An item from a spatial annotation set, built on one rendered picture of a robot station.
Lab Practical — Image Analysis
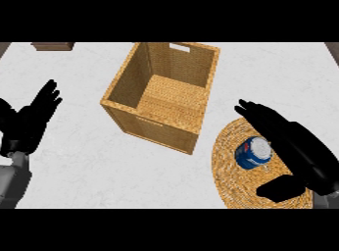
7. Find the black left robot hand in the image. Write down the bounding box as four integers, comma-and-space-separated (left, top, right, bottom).
0, 78, 64, 158

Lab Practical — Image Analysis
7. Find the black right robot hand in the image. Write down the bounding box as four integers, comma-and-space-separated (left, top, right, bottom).
234, 98, 339, 203

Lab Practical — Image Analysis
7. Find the blue and white can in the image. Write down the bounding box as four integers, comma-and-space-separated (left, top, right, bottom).
234, 135, 274, 171

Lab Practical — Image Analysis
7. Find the round woven placemat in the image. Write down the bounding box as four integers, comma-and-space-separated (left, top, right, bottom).
210, 117, 314, 210

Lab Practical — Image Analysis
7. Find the rectangular wicker basket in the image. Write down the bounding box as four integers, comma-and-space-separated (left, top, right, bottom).
100, 42, 222, 156

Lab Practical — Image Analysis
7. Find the small brown wooden box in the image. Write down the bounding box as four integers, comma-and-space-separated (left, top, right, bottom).
32, 42, 76, 52

